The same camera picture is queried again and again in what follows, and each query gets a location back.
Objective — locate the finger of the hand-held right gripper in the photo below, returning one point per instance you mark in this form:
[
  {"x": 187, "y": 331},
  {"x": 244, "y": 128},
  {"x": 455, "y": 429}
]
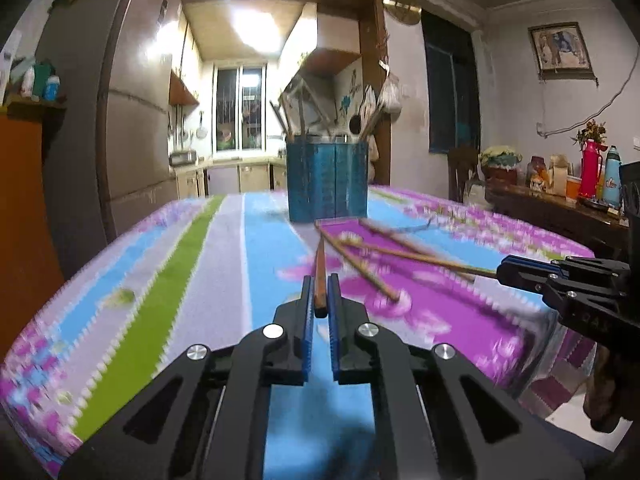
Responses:
[
  {"x": 520, "y": 272},
  {"x": 535, "y": 259}
]

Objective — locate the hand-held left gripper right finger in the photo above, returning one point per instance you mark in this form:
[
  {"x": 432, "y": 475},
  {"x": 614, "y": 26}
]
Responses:
[{"x": 334, "y": 340}]

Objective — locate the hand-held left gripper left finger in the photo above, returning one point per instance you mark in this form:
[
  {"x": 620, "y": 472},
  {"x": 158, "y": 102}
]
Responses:
[{"x": 308, "y": 340}]

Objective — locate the blue chopstick holder box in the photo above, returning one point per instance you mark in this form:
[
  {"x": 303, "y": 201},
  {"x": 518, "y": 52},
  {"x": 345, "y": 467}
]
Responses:
[{"x": 325, "y": 182}]

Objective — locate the person's right hand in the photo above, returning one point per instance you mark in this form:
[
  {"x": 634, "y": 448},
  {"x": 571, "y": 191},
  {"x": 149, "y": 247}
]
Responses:
[{"x": 602, "y": 395}]

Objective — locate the dark wooden sideboard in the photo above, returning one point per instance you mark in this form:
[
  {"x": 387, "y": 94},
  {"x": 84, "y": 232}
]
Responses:
[{"x": 550, "y": 215}]

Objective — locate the purple foam floor mat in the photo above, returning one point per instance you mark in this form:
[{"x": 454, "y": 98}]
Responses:
[{"x": 565, "y": 370}]

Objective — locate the orange cup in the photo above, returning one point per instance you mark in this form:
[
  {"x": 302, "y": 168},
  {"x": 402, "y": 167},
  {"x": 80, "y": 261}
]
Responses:
[{"x": 573, "y": 190}]

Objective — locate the glass jar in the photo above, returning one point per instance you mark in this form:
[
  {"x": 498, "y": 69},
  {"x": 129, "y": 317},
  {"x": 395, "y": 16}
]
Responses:
[{"x": 537, "y": 175}]

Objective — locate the white flowers in red pot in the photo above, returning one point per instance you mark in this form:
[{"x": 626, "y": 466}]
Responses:
[{"x": 501, "y": 165}]

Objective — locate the red thermos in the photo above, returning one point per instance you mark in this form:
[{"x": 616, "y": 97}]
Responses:
[{"x": 591, "y": 170}]

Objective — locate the blue water bottle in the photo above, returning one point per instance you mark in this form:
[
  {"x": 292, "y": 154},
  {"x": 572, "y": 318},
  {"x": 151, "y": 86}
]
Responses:
[{"x": 611, "y": 180}]

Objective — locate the wooden chair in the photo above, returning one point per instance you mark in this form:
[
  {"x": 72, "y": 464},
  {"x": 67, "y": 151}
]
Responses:
[{"x": 462, "y": 175}]

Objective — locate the floral striped tablecloth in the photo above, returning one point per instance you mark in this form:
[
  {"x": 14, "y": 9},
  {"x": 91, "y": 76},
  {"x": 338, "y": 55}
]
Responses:
[{"x": 200, "y": 280}]

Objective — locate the artificial flower bouquet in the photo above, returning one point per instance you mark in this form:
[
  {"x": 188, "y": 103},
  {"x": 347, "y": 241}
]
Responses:
[{"x": 591, "y": 134}]

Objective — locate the beige kitchen counter cabinets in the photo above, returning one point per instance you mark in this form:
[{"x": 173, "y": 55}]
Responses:
[{"x": 235, "y": 178}]

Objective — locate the framed elephant picture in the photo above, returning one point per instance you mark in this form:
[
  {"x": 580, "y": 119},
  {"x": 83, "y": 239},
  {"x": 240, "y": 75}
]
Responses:
[{"x": 560, "y": 49}]

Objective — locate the black ladle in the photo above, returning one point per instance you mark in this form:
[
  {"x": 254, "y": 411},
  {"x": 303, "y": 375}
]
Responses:
[{"x": 355, "y": 124}]

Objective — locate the white hanging plastic bag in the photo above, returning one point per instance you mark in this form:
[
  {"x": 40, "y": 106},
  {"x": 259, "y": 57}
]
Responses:
[{"x": 390, "y": 95}]

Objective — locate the hanging cloth bags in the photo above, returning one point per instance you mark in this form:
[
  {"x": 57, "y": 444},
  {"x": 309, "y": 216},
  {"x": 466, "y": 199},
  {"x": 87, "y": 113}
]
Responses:
[{"x": 367, "y": 102}]

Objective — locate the hanging metal strainer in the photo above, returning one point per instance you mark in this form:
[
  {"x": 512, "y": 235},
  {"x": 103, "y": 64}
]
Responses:
[{"x": 201, "y": 131}]

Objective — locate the kitchen window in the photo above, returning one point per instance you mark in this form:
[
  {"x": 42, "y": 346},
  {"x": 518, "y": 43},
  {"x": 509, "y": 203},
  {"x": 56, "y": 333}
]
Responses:
[{"x": 239, "y": 110}]

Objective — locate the brown refrigerator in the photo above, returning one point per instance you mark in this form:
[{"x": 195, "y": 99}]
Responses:
[{"x": 130, "y": 125}]

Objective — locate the orange wooden cabinet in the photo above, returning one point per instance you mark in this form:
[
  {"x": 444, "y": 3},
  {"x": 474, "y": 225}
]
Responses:
[{"x": 25, "y": 220}]

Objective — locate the ceiling light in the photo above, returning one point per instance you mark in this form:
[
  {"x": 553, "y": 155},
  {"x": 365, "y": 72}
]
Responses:
[{"x": 265, "y": 27}]

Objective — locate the blue label bottle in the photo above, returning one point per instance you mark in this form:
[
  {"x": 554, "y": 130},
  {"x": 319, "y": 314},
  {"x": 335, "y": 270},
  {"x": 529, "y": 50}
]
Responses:
[{"x": 52, "y": 88}]

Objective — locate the green box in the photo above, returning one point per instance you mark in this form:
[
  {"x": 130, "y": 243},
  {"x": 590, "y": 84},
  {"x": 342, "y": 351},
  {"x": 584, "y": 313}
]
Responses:
[{"x": 42, "y": 72}]

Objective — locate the white pill bottle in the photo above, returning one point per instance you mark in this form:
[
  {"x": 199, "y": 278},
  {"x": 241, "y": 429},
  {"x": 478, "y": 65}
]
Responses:
[{"x": 28, "y": 82}]

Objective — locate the beige wall cabinet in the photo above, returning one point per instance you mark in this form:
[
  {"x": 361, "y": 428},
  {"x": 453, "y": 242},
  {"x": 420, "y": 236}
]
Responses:
[{"x": 327, "y": 57}]

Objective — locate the round gold wall plaque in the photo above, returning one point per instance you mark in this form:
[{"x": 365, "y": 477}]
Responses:
[{"x": 401, "y": 6}]

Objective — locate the beige wall cabinets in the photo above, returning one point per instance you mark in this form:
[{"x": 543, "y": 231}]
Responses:
[{"x": 182, "y": 70}]

